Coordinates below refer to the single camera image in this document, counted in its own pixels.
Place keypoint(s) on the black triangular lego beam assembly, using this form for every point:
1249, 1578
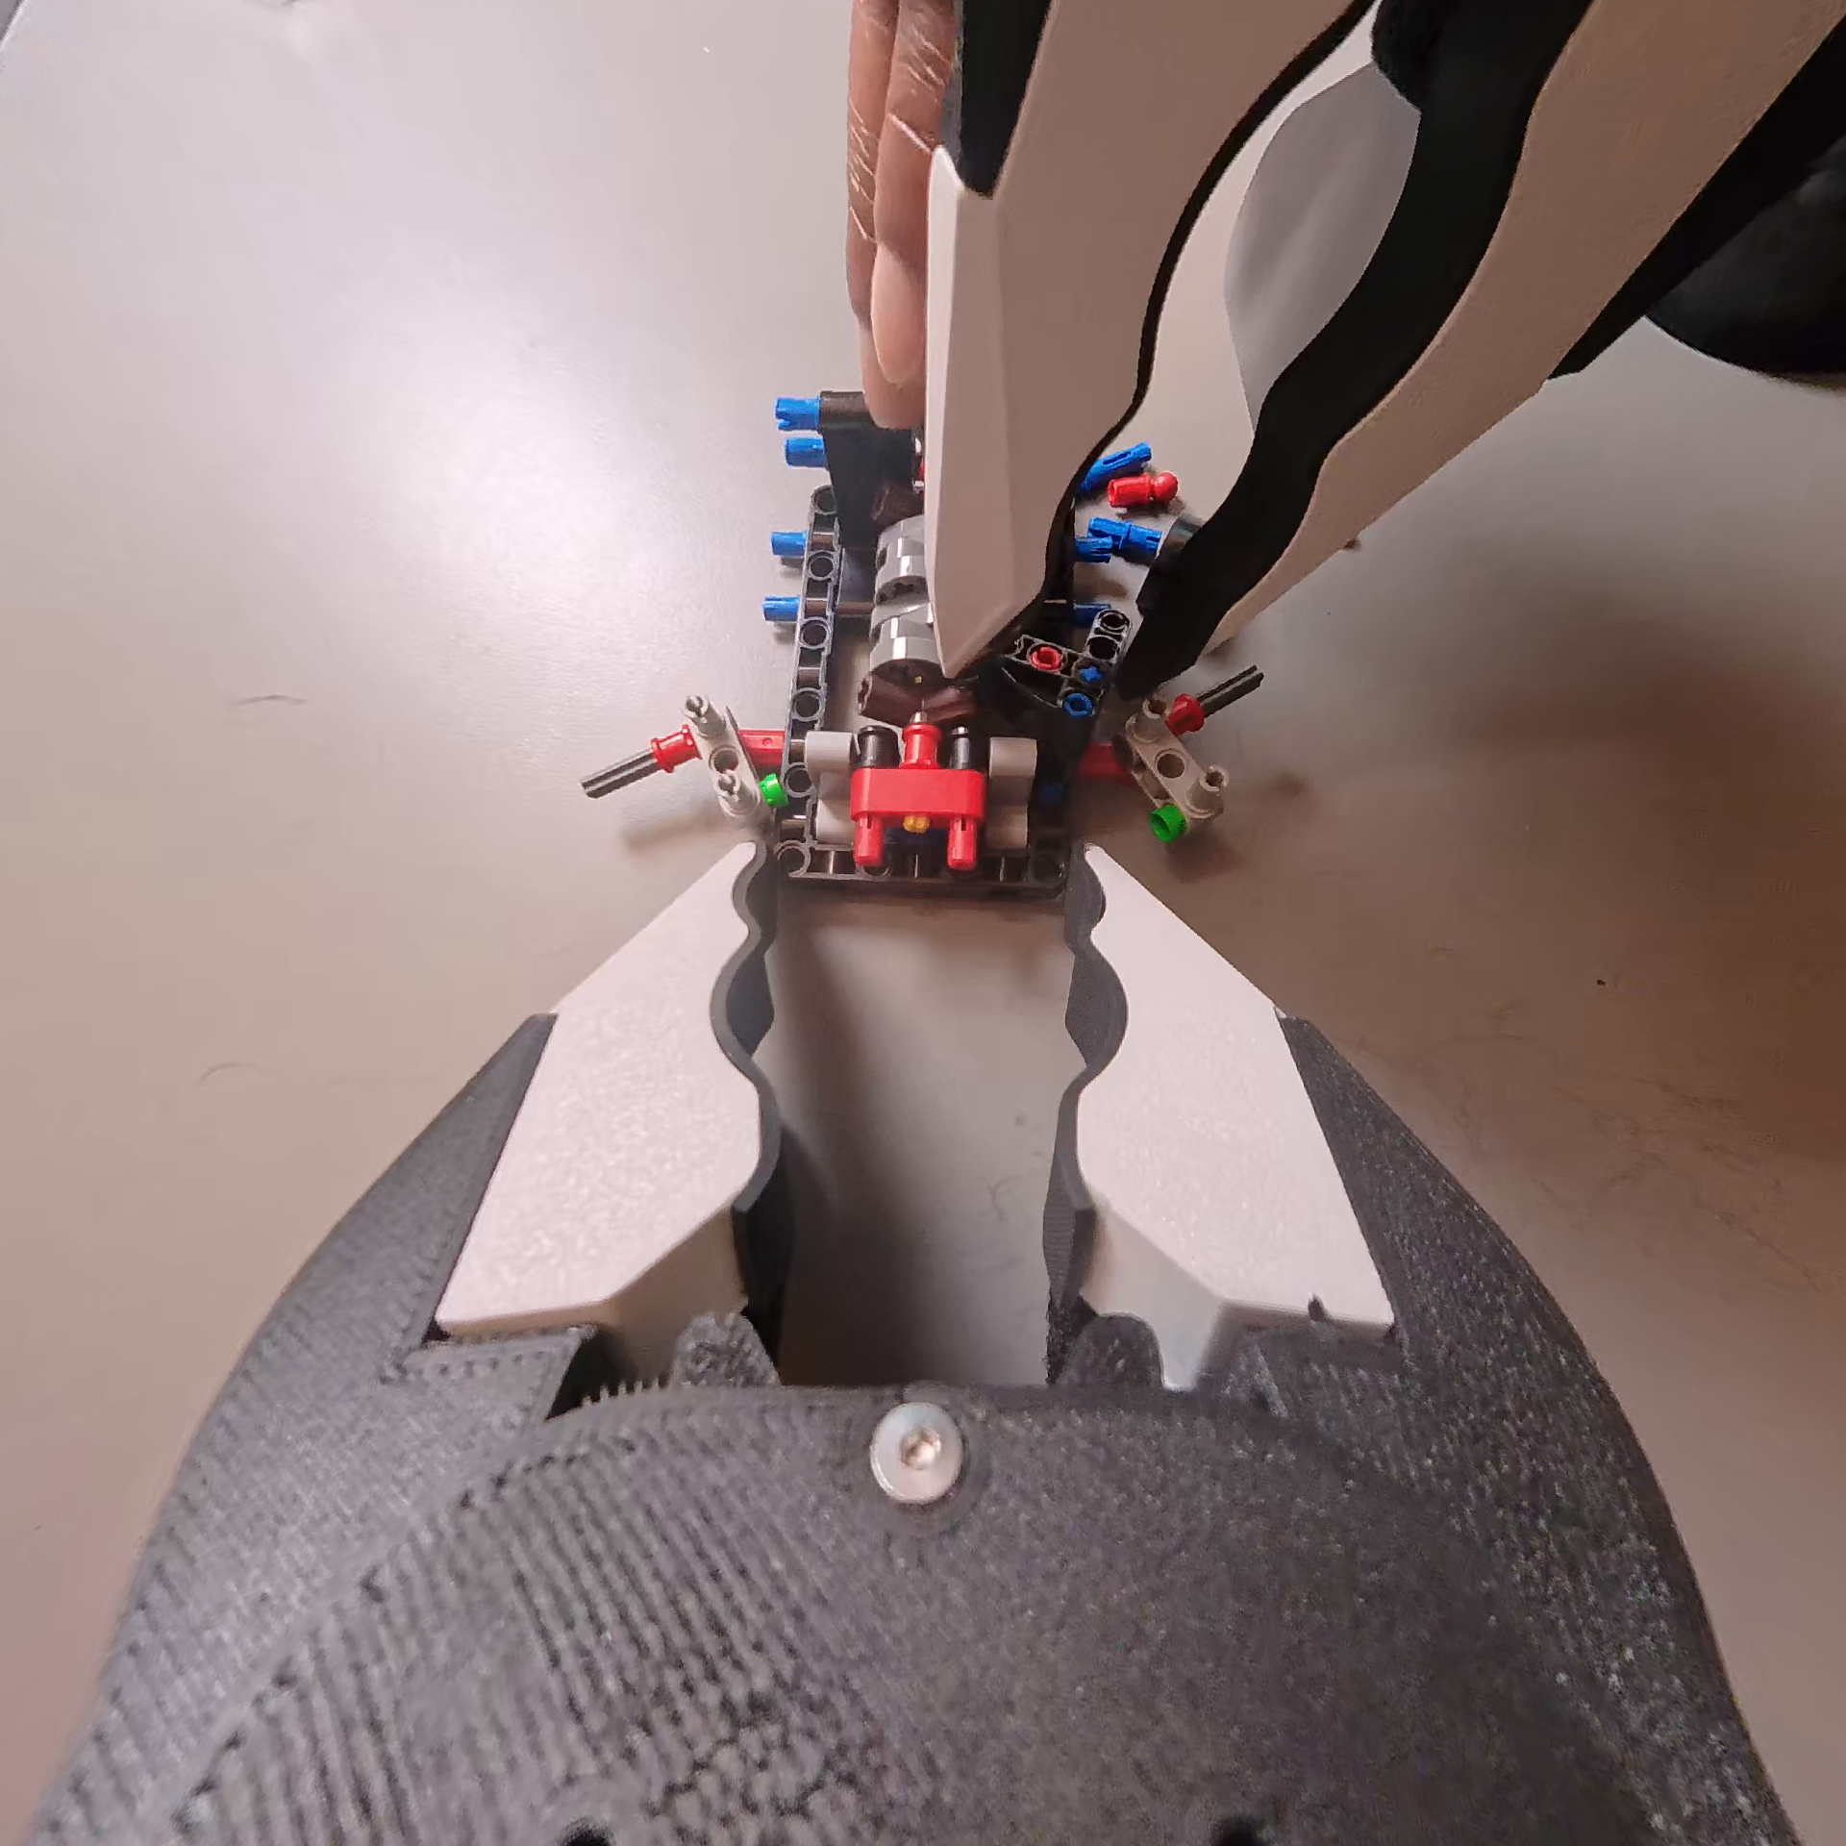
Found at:
1060, 671

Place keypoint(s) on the lego chassis assembly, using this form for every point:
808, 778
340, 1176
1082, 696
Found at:
923, 789

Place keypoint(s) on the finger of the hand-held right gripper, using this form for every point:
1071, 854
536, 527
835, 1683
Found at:
1514, 289
1037, 360

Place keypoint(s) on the person's right hand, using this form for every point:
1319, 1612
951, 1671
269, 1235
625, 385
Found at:
885, 188

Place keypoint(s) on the long blue lego pin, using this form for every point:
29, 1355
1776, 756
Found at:
1120, 465

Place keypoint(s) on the short blue lego pin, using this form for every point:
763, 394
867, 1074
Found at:
1120, 537

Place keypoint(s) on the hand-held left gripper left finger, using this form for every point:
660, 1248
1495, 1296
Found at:
619, 1126

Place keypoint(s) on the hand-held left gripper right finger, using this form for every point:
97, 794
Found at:
1212, 1139

